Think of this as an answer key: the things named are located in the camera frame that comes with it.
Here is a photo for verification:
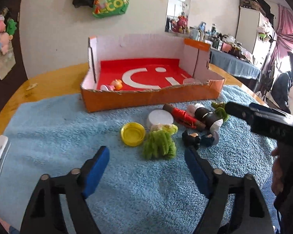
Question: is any black hanging clothing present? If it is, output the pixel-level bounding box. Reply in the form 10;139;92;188
271;72;292;114

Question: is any person's right hand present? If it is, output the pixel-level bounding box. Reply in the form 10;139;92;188
271;146;284;198

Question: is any blue terry towel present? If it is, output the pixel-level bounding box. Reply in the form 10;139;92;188
0;84;284;234

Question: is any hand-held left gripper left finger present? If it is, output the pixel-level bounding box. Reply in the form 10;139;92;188
19;146;110;234

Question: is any black doll with blue clothes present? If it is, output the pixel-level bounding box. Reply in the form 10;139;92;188
182;130;219;149

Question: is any green shopping bag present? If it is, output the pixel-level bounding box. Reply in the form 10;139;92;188
92;0;131;19

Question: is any dark patterned bag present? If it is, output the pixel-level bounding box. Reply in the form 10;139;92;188
239;0;276;17

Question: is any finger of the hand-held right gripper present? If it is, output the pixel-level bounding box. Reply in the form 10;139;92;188
225;102;253;125

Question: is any green fuzzy chenille toy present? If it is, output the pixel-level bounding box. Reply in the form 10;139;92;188
211;102;229;122
143;129;177;160

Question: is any yellow plastic lid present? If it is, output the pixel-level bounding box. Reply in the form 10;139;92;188
120;122;146;147

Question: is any wall mirror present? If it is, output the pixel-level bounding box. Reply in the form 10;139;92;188
164;0;192;33

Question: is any cluster of bottles and jars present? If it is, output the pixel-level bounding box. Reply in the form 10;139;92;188
189;22;249;59

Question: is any brown stick with red wrap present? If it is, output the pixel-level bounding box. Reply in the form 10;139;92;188
163;104;207;130

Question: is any clear plastic paper sleeve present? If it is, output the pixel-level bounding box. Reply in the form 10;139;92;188
0;51;16;80

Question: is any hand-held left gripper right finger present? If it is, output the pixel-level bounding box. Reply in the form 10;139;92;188
185;146;275;234

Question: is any orange cardboard box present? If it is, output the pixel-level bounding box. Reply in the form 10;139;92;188
80;33;225;113

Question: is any pink girl figurine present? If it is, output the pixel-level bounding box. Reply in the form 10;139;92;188
100;79;123;92

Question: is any black and white doll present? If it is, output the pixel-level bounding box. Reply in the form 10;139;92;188
194;103;224;134

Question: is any white cabinet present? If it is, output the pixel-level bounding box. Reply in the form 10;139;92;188
236;5;276;54

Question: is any red plush dragon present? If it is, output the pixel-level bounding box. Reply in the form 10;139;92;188
172;15;189;33

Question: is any white round lid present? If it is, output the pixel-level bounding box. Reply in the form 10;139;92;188
146;110;174;129

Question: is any table with blue cloth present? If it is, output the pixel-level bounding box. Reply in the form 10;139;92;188
210;47;262;86

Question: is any large pink plush toy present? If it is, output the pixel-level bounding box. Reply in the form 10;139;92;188
0;32;14;54

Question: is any green plush toy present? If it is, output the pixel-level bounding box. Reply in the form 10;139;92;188
6;18;17;36

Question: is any pink curtain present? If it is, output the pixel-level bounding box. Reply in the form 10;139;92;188
266;4;293;83

